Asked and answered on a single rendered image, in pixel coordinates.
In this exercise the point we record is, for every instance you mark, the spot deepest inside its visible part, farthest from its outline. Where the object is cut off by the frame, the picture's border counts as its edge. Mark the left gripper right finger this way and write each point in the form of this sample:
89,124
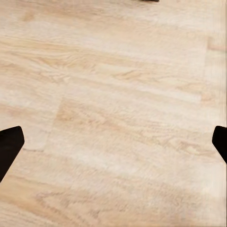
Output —
219,140

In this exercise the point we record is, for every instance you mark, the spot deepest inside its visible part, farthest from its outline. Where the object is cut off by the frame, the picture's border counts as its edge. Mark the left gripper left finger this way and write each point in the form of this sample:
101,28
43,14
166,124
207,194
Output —
11,141

